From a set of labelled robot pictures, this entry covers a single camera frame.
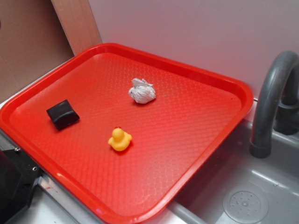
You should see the brown cardboard panel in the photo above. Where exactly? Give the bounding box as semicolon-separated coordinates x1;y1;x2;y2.
0;0;74;102

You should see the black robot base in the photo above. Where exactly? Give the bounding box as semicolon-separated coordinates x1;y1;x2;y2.
0;149;41;224

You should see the yellow rubber duck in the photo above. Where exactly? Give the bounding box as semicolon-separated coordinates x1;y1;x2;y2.
108;127;132;152

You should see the grey toy faucet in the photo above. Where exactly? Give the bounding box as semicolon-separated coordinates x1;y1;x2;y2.
249;51;299;158

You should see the grey plastic sink basin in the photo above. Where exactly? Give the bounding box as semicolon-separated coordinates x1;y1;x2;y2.
169;121;299;224

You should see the crumpled white paper ball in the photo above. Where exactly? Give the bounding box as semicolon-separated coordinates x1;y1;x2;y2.
128;78;157;104

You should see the red plastic tray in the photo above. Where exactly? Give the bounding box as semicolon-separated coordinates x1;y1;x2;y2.
0;43;253;224

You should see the black rectangular block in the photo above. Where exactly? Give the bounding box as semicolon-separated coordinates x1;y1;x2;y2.
46;99;80;131

